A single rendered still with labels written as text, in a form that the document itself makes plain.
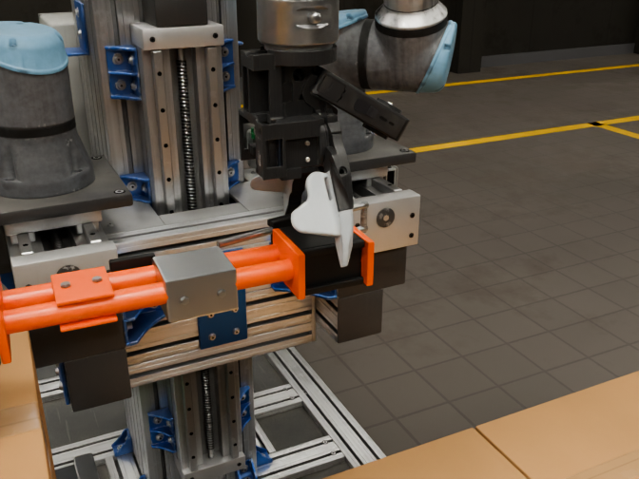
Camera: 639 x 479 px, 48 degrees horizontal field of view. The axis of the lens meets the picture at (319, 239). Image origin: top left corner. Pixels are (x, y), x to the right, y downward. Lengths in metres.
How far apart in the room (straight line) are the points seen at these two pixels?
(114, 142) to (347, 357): 1.48
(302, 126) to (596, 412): 1.00
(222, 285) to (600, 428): 0.94
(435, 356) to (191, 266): 1.97
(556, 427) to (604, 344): 1.42
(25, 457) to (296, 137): 0.39
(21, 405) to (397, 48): 0.75
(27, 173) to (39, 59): 0.16
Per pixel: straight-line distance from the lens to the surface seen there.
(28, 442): 0.75
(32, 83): 1.08
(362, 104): 0.69
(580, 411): 1.49
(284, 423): 1.93
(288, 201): 0.79
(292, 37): 0.65
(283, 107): 0.67
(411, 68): 1.18
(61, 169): 1.10
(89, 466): 1.24
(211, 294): 0.69
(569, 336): 2.84
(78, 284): 0.69
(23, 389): 0.83
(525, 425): 1.43
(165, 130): 1.23
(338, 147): 0.67
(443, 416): 2.32
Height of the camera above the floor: 1.39
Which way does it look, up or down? 23 degrees down
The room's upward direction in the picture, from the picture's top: straight up
